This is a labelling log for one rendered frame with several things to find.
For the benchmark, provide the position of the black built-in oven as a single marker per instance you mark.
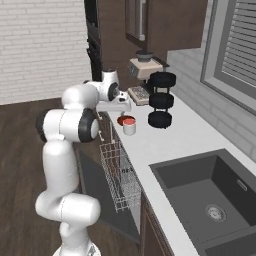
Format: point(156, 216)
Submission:
point(94, 40)

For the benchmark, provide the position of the brown wall cupboard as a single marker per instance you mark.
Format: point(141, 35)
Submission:
point(170, 23)

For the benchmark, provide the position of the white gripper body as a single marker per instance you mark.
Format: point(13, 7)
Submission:
point(113, 106)

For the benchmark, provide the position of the black three-tier stand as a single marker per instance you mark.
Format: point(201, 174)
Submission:
point(161, 100)

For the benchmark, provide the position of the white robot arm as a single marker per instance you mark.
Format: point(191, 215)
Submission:
point(61, 173)

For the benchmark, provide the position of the brown base cupboard door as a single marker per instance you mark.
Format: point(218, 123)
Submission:
point(151, 230)

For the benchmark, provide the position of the white cup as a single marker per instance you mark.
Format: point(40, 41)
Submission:
point(129, 128)

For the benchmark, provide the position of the dark grey sink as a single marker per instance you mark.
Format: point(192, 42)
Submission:
point(213, 196)

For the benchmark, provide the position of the brown tall cupboard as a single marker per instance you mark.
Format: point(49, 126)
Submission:
point(113, 36)

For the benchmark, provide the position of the grey window with blinds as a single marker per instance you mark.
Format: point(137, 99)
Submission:
point(233, 46)

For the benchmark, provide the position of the cream coffee machine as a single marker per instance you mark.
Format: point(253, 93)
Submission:
point(144, 68)

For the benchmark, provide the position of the dark grey dishwasher door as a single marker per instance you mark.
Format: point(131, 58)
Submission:
point(95, 190)

